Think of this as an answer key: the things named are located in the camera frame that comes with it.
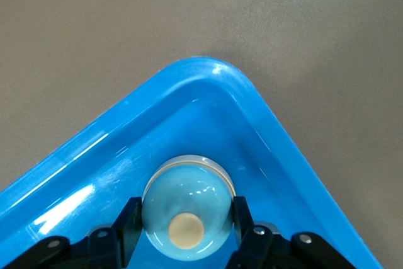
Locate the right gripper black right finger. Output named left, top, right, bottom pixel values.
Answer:
left=228, top=196, right=355, bottom=269

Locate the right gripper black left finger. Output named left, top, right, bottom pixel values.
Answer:
left=6, top=197, right=145, bottom=269

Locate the blue dome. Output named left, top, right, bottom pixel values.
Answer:
left=140, top=154, right=236, bottom=261

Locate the blue plastic tray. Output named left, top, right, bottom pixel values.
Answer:
left=0, top=56, right=383, bottom=269

